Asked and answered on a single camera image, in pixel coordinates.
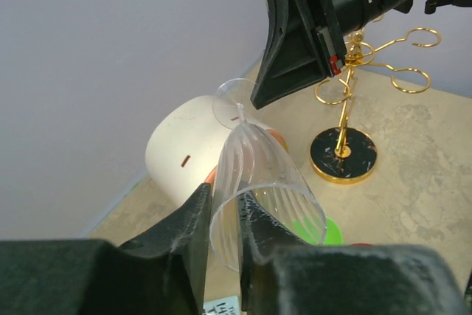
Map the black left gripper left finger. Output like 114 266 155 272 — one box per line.
1 183 212 314

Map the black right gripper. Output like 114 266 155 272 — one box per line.
251 0 364 109

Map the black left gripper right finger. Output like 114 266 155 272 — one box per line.
237 193 468 314

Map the gold wine glass rack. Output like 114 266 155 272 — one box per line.
309 27 442 184

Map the clear ribbed flute glass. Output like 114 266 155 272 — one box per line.
209 78 327 271

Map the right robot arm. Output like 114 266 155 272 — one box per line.
250 0 471 109

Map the green goblet near cabinet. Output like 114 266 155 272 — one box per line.
283 217 344 246

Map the blue treehouse paperback book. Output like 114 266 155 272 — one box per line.
202 295 241 315

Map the white round drawer cabinet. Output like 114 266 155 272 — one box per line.
145 95 243 207

